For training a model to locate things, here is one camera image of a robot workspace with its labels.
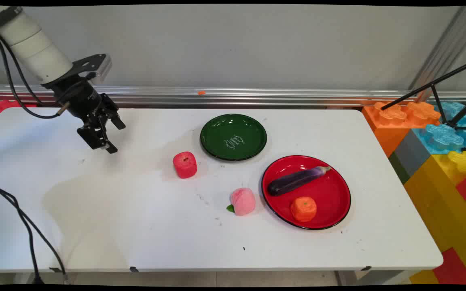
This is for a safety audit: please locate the slanted aluminium post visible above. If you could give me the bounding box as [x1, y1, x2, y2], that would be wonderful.
[409, 6, 466, 101]

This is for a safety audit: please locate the dark green plate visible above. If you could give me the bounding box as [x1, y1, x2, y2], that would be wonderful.
[200, 114, 267, 162]

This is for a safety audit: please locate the big grey building block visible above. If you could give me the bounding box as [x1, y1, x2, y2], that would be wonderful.
[388, 129, 432, 185]

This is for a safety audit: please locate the big orange building block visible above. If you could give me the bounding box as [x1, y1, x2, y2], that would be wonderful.
[362, 101, 442, 158]

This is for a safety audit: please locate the black tripod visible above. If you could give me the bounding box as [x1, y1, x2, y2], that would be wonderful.
[381, 57, 466, 131]

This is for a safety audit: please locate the black cable with thick plug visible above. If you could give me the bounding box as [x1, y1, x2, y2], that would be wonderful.
[8, 196, 43, 284]

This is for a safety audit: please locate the orange toy tangerine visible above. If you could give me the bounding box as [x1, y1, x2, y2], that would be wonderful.
[290, 196, 318, 223]

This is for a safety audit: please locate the black wrist camera mount bracket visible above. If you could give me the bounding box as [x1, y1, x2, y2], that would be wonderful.
[71, 54, 112, 86]

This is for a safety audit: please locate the purple toy eggplant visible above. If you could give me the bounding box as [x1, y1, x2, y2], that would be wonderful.
[267, 165, 332, 197]

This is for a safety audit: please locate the big blue building block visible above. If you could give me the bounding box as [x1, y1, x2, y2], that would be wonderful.
[413, 101, 466, 155]

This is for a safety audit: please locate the horizontal aluminium rail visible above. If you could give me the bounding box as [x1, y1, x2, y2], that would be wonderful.
[0, 84, 466, 109]

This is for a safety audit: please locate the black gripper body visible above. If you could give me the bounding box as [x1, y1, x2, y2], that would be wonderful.
[42, 73, 114, 122]

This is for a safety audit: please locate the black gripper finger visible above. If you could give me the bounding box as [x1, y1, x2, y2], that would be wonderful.
[100, 93, 127, 131]
[76, 116, 119, 154]

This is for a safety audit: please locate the red toy apple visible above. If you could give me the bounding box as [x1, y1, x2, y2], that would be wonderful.
[172, 152, 198, 179]

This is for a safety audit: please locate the red plate with black rim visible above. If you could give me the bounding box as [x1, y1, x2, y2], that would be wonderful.
[261, 155, 352, 230]

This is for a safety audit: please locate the pink toy peach with leaf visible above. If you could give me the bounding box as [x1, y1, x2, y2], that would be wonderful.
[226, 187, 256, 216]

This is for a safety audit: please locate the black cable along robot arm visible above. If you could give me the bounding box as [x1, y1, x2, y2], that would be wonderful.
[0, 32, 71, 120]

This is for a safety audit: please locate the black cable with silver connector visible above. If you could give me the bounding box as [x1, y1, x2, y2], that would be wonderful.
[0, 180, 70, 284]

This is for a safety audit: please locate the big yellow building block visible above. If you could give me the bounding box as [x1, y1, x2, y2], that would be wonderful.
[403, 150, 466, 285]

